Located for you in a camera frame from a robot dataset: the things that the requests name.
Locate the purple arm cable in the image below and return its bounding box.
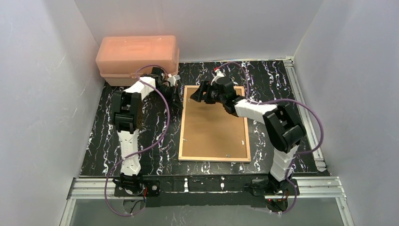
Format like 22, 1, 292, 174
104, 65, 175, 217
213, 62, 325, 214

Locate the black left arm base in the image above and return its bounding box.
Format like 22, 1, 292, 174
112, 174, 160, 197

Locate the light wooden picture frame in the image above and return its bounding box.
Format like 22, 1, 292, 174
178, 85, 252, 163

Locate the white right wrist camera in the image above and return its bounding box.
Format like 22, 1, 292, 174
211, 68, 225, 85

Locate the pink plastic storage box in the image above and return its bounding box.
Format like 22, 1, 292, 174
96, 35, 179, 87

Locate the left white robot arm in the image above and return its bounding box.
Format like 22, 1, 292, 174
112, 67, 183, 176

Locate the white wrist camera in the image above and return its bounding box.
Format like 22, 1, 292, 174
167, 74, 180, 87
211, 68, 225, 85

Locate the aluminium front rail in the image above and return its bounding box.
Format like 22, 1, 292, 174
68, 175, 347, 199

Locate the aluminium rail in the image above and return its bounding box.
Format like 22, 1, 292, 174
282, 58, 327, 172
68, 175, 347, 199

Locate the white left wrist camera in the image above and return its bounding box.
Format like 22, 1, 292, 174
167, 74, 180, 87

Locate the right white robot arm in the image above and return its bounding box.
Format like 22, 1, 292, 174
190, 76, 306, 182

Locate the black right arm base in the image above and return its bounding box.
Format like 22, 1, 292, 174
247, 178, 300, 199

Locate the brown cardboard backing board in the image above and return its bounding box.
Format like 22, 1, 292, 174
182, 88, 247, 159

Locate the aluminium right side rail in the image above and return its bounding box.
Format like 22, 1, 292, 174
282, 58, 327, 172

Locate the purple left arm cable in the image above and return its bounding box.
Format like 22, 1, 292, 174
104, 65, 175, 217

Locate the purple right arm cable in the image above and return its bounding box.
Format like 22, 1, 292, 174
213, 62, 325, 214

